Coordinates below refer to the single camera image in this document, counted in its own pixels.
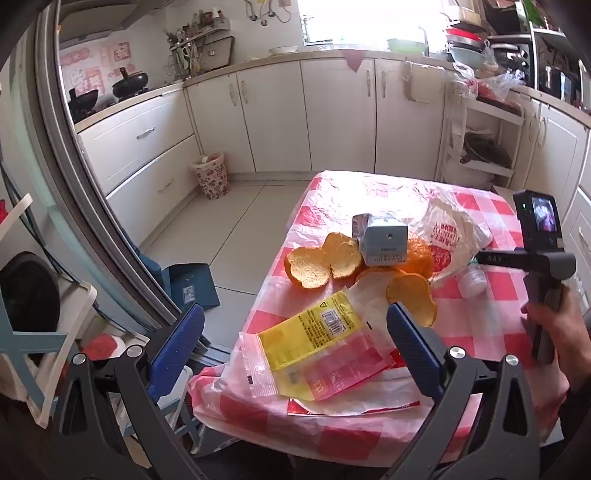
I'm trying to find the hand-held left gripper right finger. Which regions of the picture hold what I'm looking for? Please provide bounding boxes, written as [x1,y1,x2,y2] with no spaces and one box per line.
[385,302,543,480]

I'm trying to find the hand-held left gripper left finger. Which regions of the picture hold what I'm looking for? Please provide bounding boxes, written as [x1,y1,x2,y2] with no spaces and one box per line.
[52,302,206,480]

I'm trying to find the orange peel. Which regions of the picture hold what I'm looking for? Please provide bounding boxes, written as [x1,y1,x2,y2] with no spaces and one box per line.
[284,247,334,291]
[322,232,364,280]
[353,267,409,289]
[385,274,438,328]
[394,234,435,280]

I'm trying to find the blue dustpan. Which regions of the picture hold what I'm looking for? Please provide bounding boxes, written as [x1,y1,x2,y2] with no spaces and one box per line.
[143,256,221,324]

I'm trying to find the floral trash bin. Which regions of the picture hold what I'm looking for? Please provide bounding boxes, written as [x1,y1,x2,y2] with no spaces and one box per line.
[191,152,230,200]

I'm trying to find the person's right hand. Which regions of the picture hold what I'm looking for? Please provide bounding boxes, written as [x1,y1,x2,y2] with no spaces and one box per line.
[521,285,591,398]

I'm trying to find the red white checkered plastic tablecloth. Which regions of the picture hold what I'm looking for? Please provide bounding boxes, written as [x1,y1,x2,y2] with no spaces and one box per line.
[187,171,571,468]

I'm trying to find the white red plastic wrapper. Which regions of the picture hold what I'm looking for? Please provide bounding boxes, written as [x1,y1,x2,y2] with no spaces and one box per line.
[286,362,423,417]

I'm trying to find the clear plastic bottle green label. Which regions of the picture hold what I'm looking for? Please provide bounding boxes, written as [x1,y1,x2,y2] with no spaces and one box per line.
[457,259,488,299]

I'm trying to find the white plastic bag red print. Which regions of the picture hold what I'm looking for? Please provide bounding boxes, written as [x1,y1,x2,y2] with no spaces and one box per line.
[406,196,493,284]

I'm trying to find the yellow pink snack wrapper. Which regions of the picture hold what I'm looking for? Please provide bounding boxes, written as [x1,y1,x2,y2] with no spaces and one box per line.
[240,290,396,401]

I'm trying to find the small blue white milk carton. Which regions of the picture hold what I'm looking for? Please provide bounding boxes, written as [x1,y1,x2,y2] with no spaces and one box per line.
[352,213,409,267]

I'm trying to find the black frying pan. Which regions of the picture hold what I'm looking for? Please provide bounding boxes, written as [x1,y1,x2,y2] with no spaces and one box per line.
[459,133,513,169]

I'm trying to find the white shelf rack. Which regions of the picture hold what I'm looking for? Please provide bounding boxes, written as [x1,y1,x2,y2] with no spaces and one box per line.
[436,83,526,190]

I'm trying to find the crumpled plastic bags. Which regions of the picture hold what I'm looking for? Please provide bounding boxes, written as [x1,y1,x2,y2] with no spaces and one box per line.
[452,64,528,103]

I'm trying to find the black toaster oven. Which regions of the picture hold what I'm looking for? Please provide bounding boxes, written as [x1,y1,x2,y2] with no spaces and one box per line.
[489,39,536,88]

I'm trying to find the stack of bowls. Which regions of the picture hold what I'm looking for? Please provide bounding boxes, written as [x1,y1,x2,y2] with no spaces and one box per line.
[445,27,499,71]

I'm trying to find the white kitchen cabinets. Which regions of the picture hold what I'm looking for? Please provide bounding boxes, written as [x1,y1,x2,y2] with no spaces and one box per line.
[76,53,591,278]

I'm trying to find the black wok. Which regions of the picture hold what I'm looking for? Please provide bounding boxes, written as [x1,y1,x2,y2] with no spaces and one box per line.
[112,68,151,99]
[68,88,100,117]

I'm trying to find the green basin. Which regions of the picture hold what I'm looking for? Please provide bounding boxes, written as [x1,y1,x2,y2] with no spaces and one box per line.
[387,38,426,54]

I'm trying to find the pink hanging cloth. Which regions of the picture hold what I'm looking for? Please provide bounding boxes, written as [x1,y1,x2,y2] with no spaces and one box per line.
[342,48,368,75]

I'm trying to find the range hood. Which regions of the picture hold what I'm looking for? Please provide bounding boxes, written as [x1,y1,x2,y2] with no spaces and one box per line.
[58,0,153,43]

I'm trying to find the white frame stand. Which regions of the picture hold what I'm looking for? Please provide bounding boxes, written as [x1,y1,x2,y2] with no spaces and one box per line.
[0,194,99,428]

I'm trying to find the pink wall stickers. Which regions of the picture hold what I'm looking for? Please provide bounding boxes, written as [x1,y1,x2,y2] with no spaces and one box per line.
[60,41,134,95]

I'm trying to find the wall utensil rack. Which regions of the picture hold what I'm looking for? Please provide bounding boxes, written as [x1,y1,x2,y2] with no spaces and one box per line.
[164,25,232,78]

